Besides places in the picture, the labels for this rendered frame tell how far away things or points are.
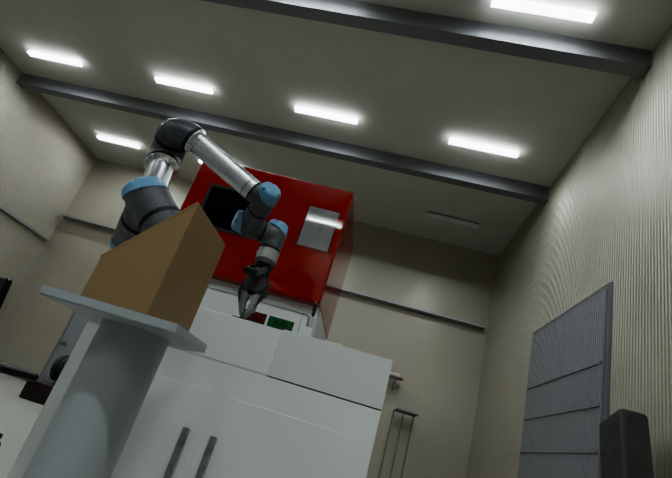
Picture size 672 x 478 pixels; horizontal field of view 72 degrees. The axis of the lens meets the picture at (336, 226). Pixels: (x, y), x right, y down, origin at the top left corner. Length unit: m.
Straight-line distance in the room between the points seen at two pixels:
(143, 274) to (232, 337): 0.50
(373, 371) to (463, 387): 9.99
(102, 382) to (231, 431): 0.47
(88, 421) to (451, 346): 10.68
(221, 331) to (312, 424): 0.40
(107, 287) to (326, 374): 0.68
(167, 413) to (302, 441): 0.40
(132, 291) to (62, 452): 0.33
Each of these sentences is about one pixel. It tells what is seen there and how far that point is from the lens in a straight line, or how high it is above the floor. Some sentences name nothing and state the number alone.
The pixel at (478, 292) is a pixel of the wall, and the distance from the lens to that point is 12.02.
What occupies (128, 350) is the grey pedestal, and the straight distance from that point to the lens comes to 1.14.
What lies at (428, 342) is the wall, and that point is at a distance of 11.44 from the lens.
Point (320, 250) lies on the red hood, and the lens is 2.19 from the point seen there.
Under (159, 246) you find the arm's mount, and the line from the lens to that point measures 1.12.
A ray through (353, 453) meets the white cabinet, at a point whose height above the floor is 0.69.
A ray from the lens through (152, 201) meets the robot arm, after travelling 1.28.
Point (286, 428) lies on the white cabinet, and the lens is 1.45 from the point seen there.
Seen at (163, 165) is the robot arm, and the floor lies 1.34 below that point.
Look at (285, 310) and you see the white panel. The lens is 2.16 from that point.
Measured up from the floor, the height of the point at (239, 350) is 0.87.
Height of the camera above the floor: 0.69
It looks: 24 degrees up
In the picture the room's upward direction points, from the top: 18 degrees clockwise
